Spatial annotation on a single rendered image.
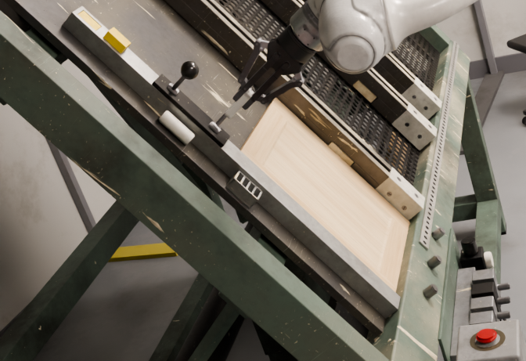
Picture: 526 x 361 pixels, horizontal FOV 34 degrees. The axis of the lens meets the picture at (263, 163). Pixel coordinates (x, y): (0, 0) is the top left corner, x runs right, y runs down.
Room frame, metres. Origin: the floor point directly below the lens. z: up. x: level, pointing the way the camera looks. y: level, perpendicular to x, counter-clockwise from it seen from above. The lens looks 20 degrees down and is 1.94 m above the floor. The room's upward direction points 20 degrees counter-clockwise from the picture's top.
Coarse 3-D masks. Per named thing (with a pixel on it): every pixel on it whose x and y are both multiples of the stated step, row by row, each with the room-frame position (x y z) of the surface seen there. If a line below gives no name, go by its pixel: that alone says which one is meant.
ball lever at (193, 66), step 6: (186, 66) 1.71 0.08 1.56; (192, 66) 1.71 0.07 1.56; (186, 72) 1.70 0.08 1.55; (192, 72) 1.70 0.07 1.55; (198, 72) 1.71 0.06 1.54; (180, 78) 1.75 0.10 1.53; (186, 78) 1.71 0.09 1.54; (192, 78) 1.71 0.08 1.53; (180, 84) 1.76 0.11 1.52; (174, 90) 1.79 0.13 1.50
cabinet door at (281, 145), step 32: (256, 128) 1.95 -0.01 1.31; (288, 128) 2.05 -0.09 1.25; (256, 160) 1.84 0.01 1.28; (288, 160) 1.93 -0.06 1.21; (320, 160) 2.02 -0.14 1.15; (288, 192) 1.81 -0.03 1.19; (320, 192) 1.90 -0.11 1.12; (352, 192) 1.99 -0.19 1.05; (352, 224) 1.87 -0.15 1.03; (384, 224) 1.96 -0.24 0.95; (384, 256) 1.83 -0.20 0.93
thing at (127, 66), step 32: (96, 32) 1.82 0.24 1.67; (128, 64) 1.80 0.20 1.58; (160, 96) 1.78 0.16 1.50; (192, 128) 1.77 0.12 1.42; (224, 160) 1.75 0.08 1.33; (288, 224) 1.72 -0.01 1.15; (320, 224) 1.74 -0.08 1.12; (320, 256) 1.70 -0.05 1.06; (352, 256) 1.71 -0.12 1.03; (352, 288) 1.68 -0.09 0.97; (384, 288) 1.68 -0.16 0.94
